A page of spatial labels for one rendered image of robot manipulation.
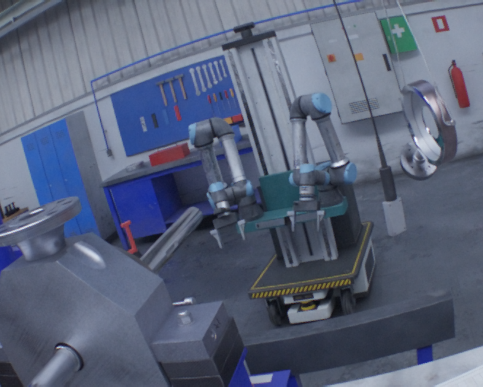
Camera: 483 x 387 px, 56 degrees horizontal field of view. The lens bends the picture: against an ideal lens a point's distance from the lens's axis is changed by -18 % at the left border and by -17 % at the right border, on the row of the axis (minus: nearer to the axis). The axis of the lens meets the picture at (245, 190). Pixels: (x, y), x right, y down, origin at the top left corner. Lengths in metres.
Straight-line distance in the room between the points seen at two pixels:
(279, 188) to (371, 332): 1.96
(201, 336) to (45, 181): 6.13
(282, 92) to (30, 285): 2.31
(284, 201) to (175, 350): 2.30
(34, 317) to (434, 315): 1.04
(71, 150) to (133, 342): 5.71
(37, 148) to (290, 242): 4.43
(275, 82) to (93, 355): 2.38
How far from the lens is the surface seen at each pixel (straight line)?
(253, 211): 3.21
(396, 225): 1.84
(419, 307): 1.40
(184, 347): 1.06
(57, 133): 6.79
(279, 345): 1.46
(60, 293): 1.12
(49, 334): 1.21
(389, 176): 1.79
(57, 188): 6.98
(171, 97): 6.48
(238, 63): 3.22
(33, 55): 7.69
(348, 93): 5.78
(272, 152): 3.30
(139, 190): 6.10
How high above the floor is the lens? 1.56
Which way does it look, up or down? 12 degrees down
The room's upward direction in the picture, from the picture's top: 17 degrees counter-clockwise
